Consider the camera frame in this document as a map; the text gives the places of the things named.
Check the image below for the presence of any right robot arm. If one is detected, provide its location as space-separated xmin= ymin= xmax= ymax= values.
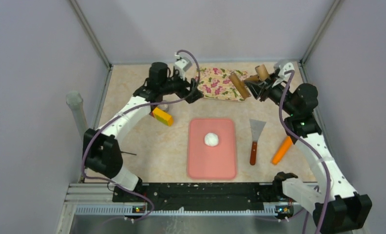
xmin=244 ymin=78 xmax=372 ymax=234

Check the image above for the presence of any grey cylinder post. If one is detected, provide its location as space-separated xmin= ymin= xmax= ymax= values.
xmin=66 ymin=91 xmax=88 ymax=140

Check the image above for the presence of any white dough ball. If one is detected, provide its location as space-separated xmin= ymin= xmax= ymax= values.
xmin=204 ymin=133 xmax=219 ymax=147

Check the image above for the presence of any pink plastic tray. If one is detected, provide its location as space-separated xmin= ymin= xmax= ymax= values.
xmin=187 ymin=118 xmax=237 ymax=180

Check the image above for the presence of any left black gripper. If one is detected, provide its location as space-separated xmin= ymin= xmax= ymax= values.
xmin=161 ymin=68 xmax=204 ymax=104

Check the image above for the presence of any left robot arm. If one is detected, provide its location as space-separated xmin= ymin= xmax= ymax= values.
xmin=83 ymin=58 xmax=204 ymax=202

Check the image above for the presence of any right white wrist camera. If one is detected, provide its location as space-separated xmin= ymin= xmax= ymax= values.
xmin=272 ymin=60 xmax=295 ymax=87

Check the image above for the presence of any yellow multicolour toy block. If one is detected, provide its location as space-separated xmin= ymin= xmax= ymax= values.
xmin=152 ymin=107 xmax=174 ymax=126

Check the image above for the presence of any orange toy carrot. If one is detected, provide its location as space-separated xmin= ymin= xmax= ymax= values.
xmin=271 ymin=136 xmax=293 ymax=165

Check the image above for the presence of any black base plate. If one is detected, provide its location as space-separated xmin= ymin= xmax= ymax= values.
xmin=112 ymin=182 xmax=291 ymax=212

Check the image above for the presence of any metal scraper wooden handle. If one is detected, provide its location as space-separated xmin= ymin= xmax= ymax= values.
xmin=250 ymin=119 xmax=266 ymax=166

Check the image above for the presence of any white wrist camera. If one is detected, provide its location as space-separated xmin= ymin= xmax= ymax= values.
xmin=174 ymin=54 xmax=192 ymax=74
xmin=272 ymin=60 xmax=295 ymax=87

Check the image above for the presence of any floral yellow tray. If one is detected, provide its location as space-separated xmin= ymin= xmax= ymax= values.
xmin=198 ymin=67 xmax=249 ymax=102

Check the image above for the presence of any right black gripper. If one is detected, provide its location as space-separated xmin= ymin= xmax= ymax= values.
xmin=245 ymin=72 xmax=297 ymax=116

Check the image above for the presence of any wooden rolling pin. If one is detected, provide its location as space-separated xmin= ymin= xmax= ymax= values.
xmin=229 ymin=64 xmax=270 ymax=99

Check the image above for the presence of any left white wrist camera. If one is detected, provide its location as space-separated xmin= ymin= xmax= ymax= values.
xmin=174 ymin=54 xmax=192 ymax=74

